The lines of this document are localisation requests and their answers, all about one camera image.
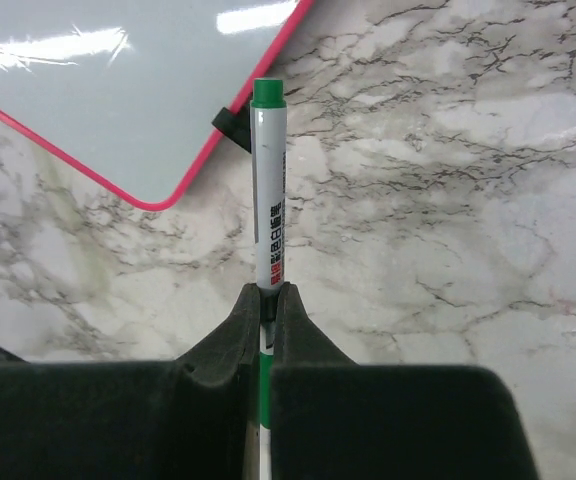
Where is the green whiteboard marker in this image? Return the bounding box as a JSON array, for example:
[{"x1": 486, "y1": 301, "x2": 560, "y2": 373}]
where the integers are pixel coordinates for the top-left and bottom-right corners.
[{"x1": 250, "y1": 78, "x2": 287, "y2": 479}]

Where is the black clip on whiteboard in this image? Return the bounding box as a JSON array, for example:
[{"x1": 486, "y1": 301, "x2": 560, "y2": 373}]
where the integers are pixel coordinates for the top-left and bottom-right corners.
[{"x1": 212, "y1": 105, "x2": 251, "y2": 153}]

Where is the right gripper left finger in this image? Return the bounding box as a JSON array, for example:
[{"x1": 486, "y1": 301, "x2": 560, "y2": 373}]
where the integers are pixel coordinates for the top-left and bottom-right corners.
[{"x1": 0, "y1": 285, "x2": 260, "y2": 479}]

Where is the whiteboard with pink frame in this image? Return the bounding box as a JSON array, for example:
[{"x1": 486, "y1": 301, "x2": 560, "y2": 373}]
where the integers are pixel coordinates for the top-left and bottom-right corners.
[{"x1": 0, "y1": 1, "x2": 311, "y2": 211}]

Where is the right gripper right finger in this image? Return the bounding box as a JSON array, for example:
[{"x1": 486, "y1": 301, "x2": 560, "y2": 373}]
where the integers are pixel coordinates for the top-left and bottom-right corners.
[{"x1": 270, "y1": 284, "x2": 538, "y2": 479}]

